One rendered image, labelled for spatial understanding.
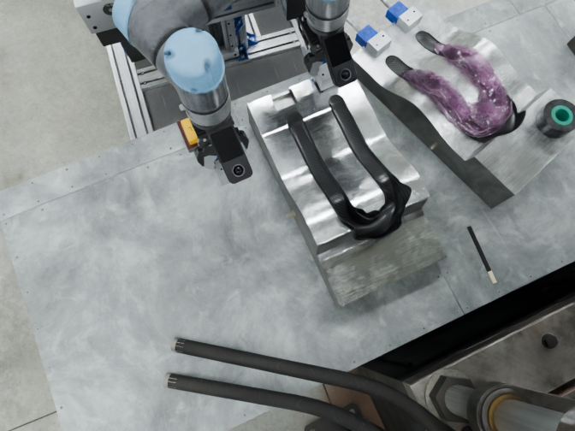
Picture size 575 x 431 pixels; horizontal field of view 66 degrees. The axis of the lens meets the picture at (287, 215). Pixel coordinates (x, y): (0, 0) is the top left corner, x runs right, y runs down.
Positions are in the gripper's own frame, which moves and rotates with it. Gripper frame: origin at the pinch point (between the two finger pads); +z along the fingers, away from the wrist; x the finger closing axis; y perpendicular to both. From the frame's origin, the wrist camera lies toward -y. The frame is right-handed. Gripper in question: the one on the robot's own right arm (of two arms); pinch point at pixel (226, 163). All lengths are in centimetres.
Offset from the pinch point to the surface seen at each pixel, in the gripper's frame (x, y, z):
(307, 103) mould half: -22.8, 8.5, 6.0
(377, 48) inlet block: -44.8, 15.6, 6.7
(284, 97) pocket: -19.2, 13.4, 8.7
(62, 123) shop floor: 54, 86, 95
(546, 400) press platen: -31, -63, -9
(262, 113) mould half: -12.3, 10.5, 6.0
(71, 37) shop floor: 37, 127, 95
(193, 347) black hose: 21.3, -30.7, 10.9
